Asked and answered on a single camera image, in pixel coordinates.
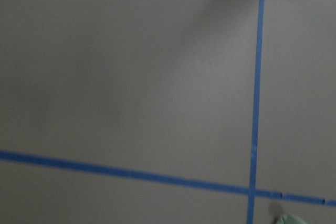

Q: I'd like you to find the olive green long-sleeve shirt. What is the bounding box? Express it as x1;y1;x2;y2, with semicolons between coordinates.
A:
274;214;307;224

